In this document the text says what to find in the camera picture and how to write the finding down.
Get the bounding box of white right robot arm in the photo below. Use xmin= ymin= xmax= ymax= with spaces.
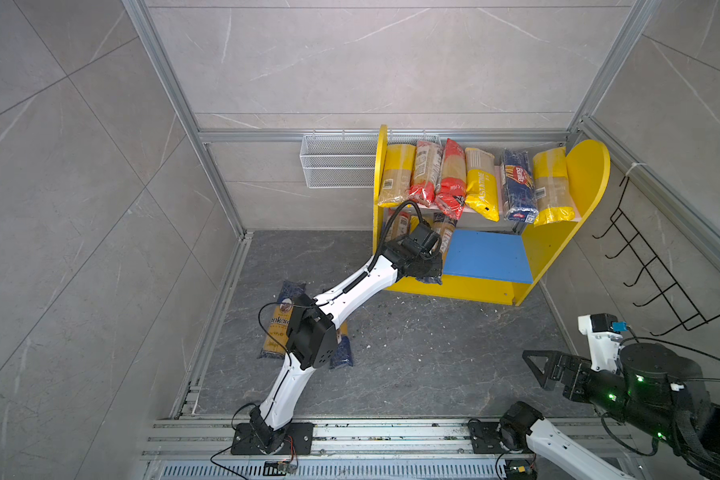
xmin=498 ymin=342 xmax=720 ymax=479

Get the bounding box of short yellow spaghetti bag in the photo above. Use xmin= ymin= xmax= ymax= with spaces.
xmin=391 ymin=211 xmax=412 ymax=239

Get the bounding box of black corrugated cable conduit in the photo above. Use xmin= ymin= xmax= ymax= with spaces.
xmin=341 ymin=199 xmax=427 ymax=295

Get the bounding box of black wire hook rack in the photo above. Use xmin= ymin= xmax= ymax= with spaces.
xmin=587 ymin=174 xmax=720 ymax=339

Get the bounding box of yellow Pastatime spaghetti bag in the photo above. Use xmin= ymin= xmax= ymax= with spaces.
xmin=465 ymin=148 xmax=501 ymax=222

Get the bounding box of yellow shelf with coloured boards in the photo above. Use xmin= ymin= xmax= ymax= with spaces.
xmin=389 ymin=140 xmax=611 ymax=306

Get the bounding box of long yellow spaghetti bag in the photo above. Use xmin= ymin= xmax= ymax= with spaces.
xmin=533 ymin=147 xmax=578 ymax=226

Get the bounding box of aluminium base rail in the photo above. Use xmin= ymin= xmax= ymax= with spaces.
xmin=128 ymin=416 xmax=650 ymax=479

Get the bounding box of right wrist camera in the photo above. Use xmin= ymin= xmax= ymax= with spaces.
xmin=578 ymin=313 xmax=627 ymax=373

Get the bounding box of blue clear spaghetti bag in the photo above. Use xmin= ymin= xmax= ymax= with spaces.
xmin=419 ymin=212 xmax=457 ymax=285

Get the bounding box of blue Ankara spaghetti bag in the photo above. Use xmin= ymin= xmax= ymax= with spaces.
xmin=258 ymin=280 xmax=306 ymax=360

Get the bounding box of white wire mesh basket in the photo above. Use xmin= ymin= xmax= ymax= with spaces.
xmin=299 ymin=125 xmax=444 ymax=189

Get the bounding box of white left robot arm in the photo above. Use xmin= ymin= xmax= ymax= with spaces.
xmin=246 ymin=223 xmax=442 ymax=454

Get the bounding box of yellow topped spaghetti bag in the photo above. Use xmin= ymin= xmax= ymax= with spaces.
xmin=377 ymin=144 xmax=416 ymax=208

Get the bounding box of blue Barilla spaghetti box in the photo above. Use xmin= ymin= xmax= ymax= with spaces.
xmin=502 ymin=149 xmax=539 ymax=224

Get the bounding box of red labelled spaghetti bag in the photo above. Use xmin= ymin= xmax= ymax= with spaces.
xmin=409 ymin=140 xmax=443 ymax=207

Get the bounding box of red clear spaghetti bag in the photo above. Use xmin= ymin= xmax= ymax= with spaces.
xmin=383 ymin=211 xmax=399 ymax=242

